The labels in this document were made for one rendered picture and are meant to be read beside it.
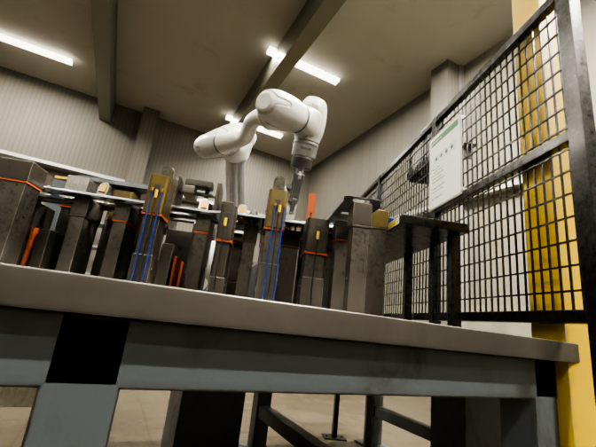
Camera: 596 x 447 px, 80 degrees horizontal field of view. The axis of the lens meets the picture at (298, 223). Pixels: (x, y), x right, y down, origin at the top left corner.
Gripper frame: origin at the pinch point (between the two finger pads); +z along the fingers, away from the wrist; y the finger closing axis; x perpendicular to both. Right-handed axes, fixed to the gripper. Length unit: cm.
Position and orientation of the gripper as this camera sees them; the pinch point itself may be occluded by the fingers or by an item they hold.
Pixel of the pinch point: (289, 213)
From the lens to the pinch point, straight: 128.5
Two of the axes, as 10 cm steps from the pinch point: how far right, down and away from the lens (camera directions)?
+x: 9.7, 2.2, 1.0
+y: 0.8, 0.8, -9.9
